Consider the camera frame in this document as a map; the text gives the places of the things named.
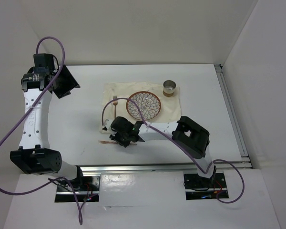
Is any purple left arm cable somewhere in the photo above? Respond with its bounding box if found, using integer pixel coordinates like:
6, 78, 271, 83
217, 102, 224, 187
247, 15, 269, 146
0, 36, 92, 225

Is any aluminium right side rail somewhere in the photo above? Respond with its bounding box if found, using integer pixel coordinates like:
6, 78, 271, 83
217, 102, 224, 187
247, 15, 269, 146
214, 64, 249, 157

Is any cream cloth napkin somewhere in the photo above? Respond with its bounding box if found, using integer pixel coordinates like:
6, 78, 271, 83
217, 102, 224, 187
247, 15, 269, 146
102, 82, 182, 123

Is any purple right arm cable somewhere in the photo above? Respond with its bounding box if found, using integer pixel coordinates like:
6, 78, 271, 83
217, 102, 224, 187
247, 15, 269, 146
101, 97, 245, 204

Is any aluminium rail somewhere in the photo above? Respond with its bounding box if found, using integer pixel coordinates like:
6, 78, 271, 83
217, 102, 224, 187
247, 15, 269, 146
214, 64, 249, 157
81, 157, 253, 174

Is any aluminium front rail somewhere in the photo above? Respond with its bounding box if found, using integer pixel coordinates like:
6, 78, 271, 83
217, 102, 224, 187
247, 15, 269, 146
81, 157, 253, 174

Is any copper knife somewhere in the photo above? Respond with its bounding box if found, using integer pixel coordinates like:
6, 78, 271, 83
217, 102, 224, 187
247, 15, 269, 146
98, 140, 137, 145

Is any metal cup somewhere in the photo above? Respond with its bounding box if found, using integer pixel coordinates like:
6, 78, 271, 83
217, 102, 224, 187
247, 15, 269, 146
163, 80, 176, 97

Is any floral patterned ceramic plate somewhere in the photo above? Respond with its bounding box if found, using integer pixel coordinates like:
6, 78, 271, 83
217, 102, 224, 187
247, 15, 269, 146
126, 91, 162, 120

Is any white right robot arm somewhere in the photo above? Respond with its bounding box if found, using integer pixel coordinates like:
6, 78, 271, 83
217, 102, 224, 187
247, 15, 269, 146
102, 116, 216, 187

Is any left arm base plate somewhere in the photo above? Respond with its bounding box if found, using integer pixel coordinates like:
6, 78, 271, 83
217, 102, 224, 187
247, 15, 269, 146
54, 176, 101, 203

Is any copper fork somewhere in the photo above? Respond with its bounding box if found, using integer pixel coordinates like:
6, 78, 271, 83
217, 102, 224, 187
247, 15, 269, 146
112, 95, 118, 119

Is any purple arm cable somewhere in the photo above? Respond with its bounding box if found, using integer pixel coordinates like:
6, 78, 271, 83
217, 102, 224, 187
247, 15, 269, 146
101, 97, 245, 204
0, 36, 92, 225

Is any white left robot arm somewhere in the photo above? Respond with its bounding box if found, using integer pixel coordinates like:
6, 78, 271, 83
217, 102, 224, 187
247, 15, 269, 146
10, 53, 85, 190

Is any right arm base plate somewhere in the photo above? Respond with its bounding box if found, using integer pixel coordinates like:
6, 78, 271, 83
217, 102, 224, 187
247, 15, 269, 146
184, 173, 229, 200

